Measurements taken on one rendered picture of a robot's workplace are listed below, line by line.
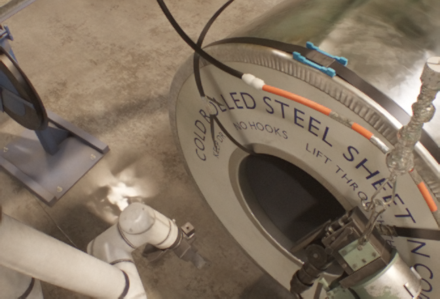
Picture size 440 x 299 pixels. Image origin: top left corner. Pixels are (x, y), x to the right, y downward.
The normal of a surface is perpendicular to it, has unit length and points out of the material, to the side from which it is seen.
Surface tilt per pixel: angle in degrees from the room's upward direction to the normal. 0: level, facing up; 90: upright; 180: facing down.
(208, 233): 0
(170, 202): 0
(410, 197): 90
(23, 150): 0
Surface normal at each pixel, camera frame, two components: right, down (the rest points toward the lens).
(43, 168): -0.06, -0.67
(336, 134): -0.70, 0.55
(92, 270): 0.92, -0.18
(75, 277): 0.72, 0.36
